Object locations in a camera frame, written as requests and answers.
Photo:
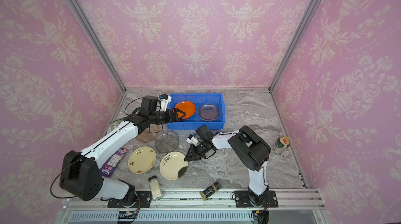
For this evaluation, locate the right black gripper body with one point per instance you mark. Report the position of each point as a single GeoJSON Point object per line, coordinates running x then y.
{"type": "Point", "coordinates": [197, 150]}

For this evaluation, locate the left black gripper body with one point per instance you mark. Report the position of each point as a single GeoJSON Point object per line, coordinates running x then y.
{"type": "Point", "coordinates": [160, 117]}

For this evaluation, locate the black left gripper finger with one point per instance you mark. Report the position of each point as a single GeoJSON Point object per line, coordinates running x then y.
{"type": "Point", "coordinates": [177, 116]}
{"type": "Point", "coordinates": [175, 110]}

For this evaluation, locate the orange plate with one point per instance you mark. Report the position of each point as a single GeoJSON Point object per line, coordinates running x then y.
{"type": "Point", "coordinates": [188, 107]}

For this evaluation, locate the brown translucent plate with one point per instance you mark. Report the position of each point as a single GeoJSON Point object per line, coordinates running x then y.
{"type": "Point", "coordinates": [149, 134]}

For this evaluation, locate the cream plate black patch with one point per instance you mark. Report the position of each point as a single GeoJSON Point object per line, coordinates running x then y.
{"type": "Point", "coordinates": [173, 166]}

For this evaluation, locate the pinkish translucent plate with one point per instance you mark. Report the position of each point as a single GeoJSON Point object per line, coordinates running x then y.
{"type": "Point", "coordinates": [209, 112]}

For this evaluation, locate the grey translucent plate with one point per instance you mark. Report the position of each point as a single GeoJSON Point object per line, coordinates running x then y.
{"type": "Point", "coordinates": [166, 142]}

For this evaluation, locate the cream flower plate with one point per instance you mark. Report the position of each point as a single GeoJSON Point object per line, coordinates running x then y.
{"type": "Point", "coordinates": [142, 160]}

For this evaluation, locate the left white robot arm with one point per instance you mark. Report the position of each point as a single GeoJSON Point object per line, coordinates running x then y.
{"type": "Point", "coordinates": [80, 174]}

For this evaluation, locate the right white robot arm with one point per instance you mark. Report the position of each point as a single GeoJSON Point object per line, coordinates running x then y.
{"type": "Point", "coordinates": [250, 148]}

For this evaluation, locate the blue plastic bin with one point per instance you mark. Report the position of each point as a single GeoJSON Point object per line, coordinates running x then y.
{"type": "Point", "coordinates": [195, 121]}

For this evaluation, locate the green snack bag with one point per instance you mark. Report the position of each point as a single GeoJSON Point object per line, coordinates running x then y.
{"type": "Point", "coordinates": [113, 125]}

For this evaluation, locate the dark spice jar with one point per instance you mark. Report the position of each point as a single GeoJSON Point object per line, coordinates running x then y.
{"type": "Point", "coordinates": [208, 192]}

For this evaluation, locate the white spice jar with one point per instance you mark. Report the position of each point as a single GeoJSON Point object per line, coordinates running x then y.
{"type": "Point", "coordinates": [155, 188]}

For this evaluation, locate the purple snack bag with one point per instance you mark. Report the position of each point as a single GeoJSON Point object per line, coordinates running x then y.
{"type": "Point", "coordinates": [110, 165]}

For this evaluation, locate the green drink can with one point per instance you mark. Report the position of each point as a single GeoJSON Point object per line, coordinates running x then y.
{"type": "Point", "coordinates": [282, 144]}

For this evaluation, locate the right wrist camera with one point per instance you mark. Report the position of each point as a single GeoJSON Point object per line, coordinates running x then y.
{"type": "Point", "coordinates": [193, 139]}

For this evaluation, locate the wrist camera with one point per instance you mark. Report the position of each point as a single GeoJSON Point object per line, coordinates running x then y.
{"type": "Point", "coordinates": [193, 139]}
{"type": "Point", "coordinates": [164, 101]}

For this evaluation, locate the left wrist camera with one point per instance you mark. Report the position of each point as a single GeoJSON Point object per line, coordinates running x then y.
{"type": "Point", "coordinates": [164, 101]}

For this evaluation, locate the aluminium frame rail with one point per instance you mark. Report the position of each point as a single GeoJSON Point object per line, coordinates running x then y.
{"type": "Point", "coordinates": [185, 206]}

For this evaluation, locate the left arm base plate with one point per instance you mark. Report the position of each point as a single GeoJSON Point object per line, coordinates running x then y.
{"type": "Point", "coordinates": [142, 199]}

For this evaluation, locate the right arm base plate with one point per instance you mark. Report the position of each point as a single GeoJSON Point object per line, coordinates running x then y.
{"type": "Point", "coordinates": [248, 199]}

